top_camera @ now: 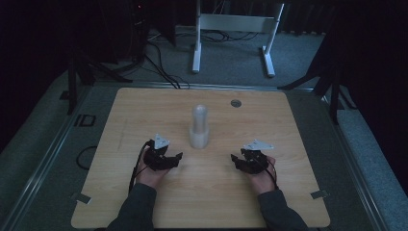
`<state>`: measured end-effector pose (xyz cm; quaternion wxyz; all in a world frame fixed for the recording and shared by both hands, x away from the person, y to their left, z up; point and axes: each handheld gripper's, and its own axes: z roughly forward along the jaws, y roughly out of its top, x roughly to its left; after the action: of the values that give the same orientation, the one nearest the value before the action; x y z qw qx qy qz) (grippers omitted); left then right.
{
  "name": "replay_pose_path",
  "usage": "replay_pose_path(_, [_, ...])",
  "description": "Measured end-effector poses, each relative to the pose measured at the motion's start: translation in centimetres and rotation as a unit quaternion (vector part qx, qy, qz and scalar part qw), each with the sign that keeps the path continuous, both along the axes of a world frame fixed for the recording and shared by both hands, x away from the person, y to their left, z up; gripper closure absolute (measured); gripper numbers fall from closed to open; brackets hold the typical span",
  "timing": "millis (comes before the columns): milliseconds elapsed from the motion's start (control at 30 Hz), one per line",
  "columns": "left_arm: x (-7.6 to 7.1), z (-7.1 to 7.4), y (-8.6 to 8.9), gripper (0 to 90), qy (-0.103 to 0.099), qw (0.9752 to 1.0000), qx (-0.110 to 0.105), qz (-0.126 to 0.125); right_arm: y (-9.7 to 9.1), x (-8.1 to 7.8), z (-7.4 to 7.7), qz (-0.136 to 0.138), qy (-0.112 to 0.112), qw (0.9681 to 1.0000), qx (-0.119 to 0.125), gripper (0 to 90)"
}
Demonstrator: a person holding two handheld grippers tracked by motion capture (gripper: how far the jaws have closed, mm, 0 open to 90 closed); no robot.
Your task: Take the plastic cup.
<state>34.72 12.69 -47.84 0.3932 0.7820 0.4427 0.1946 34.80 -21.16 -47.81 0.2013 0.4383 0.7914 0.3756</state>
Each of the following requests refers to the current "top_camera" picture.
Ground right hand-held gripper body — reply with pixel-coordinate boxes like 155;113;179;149
240;139;275;175

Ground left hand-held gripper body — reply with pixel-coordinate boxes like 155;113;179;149
142;133;176;172

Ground translucent plastic bottle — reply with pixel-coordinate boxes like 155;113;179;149
189;103;211;150

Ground person's left hand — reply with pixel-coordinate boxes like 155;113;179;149
136;153;171;191

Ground person's right hand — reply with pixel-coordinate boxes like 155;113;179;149
249;155;279;196

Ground grey tape strip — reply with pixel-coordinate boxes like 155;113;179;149
310;189;331;200
74;192;93;206

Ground black tripod stand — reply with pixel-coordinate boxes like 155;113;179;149
65;44;134;116
276;54;358;127

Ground dark computer tower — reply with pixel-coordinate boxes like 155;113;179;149
127;0;151;64

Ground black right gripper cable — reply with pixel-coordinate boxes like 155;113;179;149
262;158;280;191

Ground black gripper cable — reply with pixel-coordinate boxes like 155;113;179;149
127;140;152;195
262;158;280;191

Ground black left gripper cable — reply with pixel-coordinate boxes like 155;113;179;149
127;140;152;195

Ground black floor cable loop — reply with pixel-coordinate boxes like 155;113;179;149
75;145;99;171

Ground black floor cable bundle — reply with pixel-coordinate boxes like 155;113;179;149
143;40;191;90

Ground black cables under stand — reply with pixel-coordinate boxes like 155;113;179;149
174;28;262;43

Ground white metal stand frame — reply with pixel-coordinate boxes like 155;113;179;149
191;0;286;79

